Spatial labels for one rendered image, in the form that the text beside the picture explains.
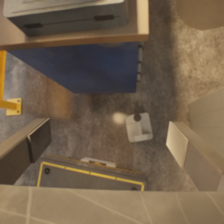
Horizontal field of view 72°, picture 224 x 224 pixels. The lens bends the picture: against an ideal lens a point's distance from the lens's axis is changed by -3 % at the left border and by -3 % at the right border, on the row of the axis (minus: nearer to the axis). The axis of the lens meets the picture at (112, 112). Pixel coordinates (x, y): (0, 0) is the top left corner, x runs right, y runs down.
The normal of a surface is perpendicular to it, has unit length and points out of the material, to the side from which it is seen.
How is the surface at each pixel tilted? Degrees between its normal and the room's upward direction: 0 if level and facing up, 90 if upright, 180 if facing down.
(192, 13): 0
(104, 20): 90
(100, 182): 0
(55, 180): 0
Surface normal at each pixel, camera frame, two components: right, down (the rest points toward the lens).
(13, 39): -0.14, -0.11
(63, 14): 0.00, 0.99
